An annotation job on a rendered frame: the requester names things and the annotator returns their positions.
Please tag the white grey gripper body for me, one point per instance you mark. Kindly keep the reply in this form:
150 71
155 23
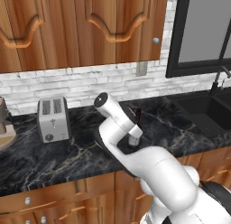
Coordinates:
134 136

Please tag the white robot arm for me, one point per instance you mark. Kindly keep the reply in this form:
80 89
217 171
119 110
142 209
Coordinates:
162 173

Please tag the dark red wine bottle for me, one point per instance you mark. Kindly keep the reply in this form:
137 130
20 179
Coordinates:
138 113

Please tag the wooden base cupboard door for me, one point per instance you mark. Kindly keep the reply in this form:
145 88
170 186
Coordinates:
215 166
127 206
15 220
81 211

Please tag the black sink basin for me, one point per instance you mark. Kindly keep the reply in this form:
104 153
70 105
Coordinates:
207 111

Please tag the silver two-slot toaster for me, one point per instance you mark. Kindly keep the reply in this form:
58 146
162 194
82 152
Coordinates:
53 120

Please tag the black sink tap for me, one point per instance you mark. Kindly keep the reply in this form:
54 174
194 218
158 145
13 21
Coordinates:
216 81

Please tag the round silver cupboard knob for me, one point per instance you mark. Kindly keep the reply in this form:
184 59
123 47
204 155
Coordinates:
155 40
43 219

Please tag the wooden drawer front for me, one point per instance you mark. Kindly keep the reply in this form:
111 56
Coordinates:
54 194

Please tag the round silver drawer knob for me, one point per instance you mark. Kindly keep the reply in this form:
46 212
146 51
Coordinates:
27 200

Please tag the black framed window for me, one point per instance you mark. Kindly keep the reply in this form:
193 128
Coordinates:
201 26

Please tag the grey wall socket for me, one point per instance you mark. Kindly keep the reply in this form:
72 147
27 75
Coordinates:
141 68

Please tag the wooden wall cupboard door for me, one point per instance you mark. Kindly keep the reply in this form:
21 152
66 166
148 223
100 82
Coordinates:
126 11
57 29

